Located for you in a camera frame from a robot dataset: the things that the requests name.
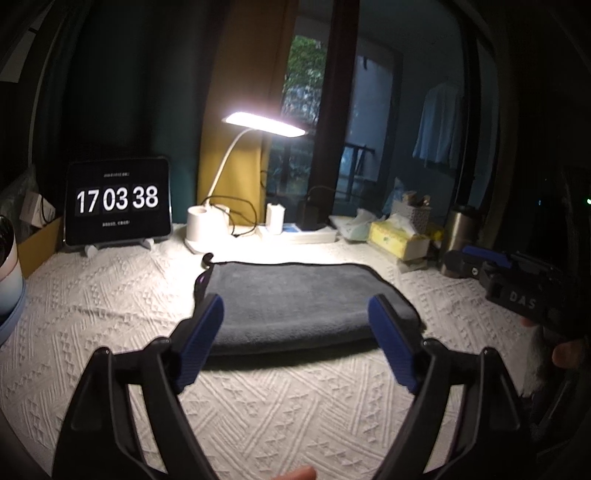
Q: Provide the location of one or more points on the small white box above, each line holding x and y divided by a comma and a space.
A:
34, 210

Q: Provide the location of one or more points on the white textured tablecloth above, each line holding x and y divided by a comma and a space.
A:
286, 415

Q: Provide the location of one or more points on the person's left hand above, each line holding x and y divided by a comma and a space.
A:
295, 474

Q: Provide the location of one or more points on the black power adapter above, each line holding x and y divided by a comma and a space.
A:
315, 207

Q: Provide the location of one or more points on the grey towel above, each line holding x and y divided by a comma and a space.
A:
295, 304

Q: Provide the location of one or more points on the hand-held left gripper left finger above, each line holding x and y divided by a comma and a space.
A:
202, 344

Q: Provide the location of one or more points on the white blue bowl stack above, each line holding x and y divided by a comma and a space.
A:
9, 281

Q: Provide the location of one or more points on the soft tissue pack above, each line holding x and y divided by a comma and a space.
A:
355, 226

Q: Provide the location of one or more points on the white storage basket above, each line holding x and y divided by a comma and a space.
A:
413, 216

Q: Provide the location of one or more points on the tablet with clock display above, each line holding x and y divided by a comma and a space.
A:
117, 198

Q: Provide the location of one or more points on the yellow curtain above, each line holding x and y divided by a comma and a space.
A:
244, 69

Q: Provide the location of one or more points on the white tablet stand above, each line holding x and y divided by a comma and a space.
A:
92, 249

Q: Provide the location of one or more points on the hanging light shirt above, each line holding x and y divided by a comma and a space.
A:
438, 124

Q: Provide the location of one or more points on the yellow tissue box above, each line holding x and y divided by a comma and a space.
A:
397, 240

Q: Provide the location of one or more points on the white power strip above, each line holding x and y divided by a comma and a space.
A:
309, 236

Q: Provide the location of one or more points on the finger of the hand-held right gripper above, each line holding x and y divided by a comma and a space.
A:
468, 265

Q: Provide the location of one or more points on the cardboard box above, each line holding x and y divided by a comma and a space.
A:
39, 247

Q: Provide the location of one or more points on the black drying rack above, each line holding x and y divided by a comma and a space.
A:
358, 161

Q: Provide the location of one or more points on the dark green curtain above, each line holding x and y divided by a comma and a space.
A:
129, 92

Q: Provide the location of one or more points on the white desk lamp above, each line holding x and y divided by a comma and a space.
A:
263, 122

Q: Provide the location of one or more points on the white charger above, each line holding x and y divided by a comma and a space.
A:
274, 217

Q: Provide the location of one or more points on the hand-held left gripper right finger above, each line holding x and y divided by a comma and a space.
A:
395, 344

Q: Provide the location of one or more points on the steel thermos bottle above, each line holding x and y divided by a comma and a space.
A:
459, 230

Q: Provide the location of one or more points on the person's right hand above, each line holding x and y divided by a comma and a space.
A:
567, 354

